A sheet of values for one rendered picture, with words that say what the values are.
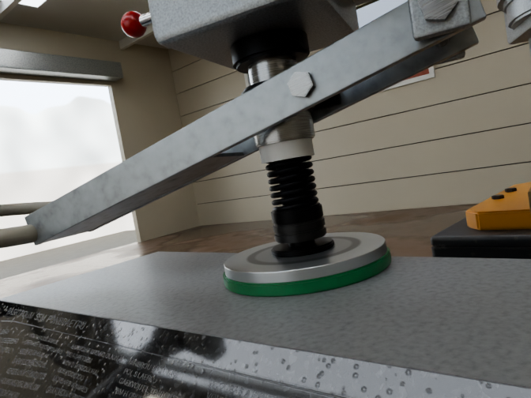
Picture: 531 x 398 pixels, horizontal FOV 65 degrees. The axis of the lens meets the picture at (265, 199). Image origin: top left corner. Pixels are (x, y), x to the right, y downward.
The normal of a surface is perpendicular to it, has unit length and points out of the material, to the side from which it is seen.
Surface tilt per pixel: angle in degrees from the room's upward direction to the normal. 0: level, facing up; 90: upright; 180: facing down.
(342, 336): 0
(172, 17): 90
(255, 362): 45
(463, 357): 0
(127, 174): 90
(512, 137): 90
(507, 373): 0
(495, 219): 90
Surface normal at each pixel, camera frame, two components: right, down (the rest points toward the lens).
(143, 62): 0.78, -0.09
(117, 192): -0.40, 0.13
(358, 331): -0.17, -0.98
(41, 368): -0.55, -0.59
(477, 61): -0.61, 0.15
